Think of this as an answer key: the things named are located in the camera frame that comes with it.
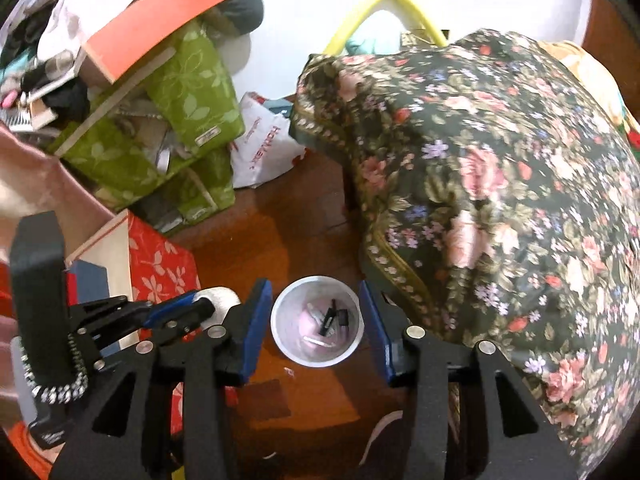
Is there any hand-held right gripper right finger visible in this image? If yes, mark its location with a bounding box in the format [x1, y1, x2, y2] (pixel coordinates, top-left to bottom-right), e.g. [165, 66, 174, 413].
[358, 280, 581, 480]

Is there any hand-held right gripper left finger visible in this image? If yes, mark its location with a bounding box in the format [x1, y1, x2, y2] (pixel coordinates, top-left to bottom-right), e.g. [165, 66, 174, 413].
[49, 279, 274, 480]

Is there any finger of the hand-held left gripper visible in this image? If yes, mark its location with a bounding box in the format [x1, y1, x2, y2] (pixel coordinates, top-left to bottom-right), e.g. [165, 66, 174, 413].
[67, 292, 197, 346]
[92, 297, 215, 368]

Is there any white rounded item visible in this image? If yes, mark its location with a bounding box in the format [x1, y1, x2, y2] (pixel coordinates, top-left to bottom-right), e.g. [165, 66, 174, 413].
[197, 286, 244, 333]

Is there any white waste bin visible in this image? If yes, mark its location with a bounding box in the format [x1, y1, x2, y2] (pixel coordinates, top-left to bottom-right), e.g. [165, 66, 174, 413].
[270, 275, 365, 367]

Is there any black clip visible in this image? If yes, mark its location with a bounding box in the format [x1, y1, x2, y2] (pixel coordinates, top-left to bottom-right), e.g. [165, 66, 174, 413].
[319, 299, 337, 337]

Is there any red floral box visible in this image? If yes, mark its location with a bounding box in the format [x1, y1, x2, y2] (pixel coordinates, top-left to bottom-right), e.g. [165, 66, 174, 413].
[65, 209, 202, 436]

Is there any dark shoe with white sole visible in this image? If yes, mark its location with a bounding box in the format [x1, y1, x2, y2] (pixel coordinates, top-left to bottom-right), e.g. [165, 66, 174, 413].
[357, 409, 418, 467]

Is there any green leaf print bag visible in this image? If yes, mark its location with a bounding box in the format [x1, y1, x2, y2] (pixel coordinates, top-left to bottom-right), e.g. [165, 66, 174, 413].
[145, 20, 246, 153]
[55, 110, 236, 233]

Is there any white plastic bag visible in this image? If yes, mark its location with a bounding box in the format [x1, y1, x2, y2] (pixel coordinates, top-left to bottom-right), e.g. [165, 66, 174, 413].
[230, 92, 306, 188]

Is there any dark floral blanket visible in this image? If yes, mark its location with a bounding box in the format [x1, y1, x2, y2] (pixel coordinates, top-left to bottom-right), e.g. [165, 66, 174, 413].
[290, 29, 640, 466]

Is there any orange box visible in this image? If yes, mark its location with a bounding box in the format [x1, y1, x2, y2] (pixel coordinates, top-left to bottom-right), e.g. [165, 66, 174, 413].
[80, 0, 232, 86]

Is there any yellow cartoon print quilt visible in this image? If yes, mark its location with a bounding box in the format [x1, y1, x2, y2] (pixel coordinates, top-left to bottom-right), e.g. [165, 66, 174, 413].
[540, 40, 640, 151]

